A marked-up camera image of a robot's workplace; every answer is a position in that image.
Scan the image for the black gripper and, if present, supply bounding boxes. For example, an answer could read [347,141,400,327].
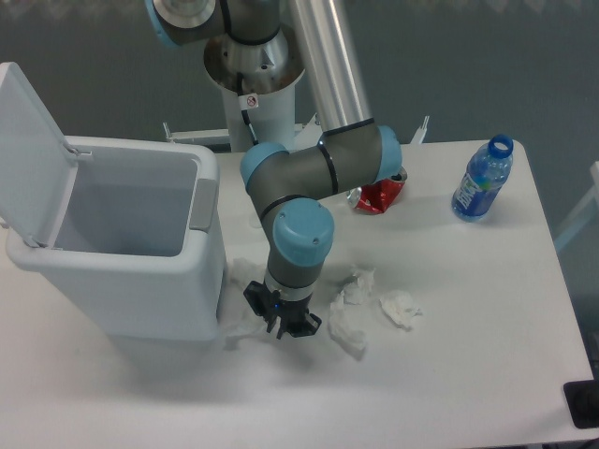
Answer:
[243,281,322,339]

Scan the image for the tissue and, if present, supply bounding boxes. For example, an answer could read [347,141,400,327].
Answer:
[219,295,266,351]

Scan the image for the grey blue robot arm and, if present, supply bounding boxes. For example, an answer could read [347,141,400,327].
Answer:
[146,1,402,337]

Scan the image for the crumpled paper ball centre top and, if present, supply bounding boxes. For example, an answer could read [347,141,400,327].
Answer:
[341,266,375,305]

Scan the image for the crumpled paper ball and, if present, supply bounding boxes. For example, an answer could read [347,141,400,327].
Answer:
[341,266,375,305]
[378,290,422,331]

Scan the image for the crumpled paper ball right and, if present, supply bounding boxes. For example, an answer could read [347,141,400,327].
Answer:
[378,290,422,331]

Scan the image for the crumpled paper near bin top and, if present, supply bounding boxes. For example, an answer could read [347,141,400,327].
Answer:
[228,257,266,290]

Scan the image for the crumpled paper centre bottom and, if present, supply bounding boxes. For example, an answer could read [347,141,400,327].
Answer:
[328,293,367,358]

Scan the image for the clear small bottle cap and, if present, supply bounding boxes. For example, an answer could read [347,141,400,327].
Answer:
[249,216,262,229]

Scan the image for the crushed red soda can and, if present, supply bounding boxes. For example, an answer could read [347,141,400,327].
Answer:
[346,167,408,214]

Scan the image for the white trash bin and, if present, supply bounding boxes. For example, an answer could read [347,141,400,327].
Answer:
[6,137,226,341]

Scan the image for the blue plastic drink bottle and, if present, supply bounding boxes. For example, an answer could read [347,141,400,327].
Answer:
[451,134,514,222]

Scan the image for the white trash bin lid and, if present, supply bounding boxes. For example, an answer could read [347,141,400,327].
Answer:
[1,62,92,247]

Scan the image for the black device at edge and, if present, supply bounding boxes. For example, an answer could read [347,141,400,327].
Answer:
[563,380,598,429]

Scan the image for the white metal base bracket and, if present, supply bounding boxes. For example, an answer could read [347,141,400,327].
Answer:
[162,114,322,153]

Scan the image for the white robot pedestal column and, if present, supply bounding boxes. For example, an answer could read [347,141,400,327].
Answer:
[220,85,295,152]

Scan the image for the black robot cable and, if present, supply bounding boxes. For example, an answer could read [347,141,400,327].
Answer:
[236,72,263,147]

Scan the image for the white frame at right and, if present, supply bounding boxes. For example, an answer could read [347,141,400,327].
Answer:
[553,161,598,253]

